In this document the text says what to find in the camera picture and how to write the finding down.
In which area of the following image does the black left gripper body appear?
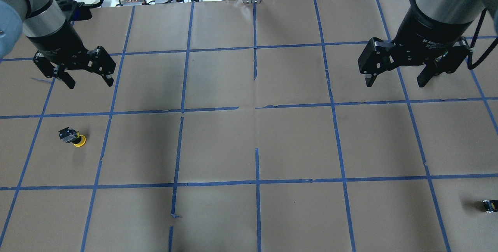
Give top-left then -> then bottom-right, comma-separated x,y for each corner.
33,22 -> 98,72

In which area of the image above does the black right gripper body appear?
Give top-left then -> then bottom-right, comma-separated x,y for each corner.
389,9 -> 471,68

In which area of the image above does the yellow push button switch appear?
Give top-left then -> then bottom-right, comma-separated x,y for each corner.
58,127 -> 86,147

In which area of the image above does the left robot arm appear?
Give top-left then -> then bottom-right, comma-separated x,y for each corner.
0,0 -> 116,89

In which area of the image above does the black switch block at edge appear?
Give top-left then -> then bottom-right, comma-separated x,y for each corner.
482,199 -> 498,213

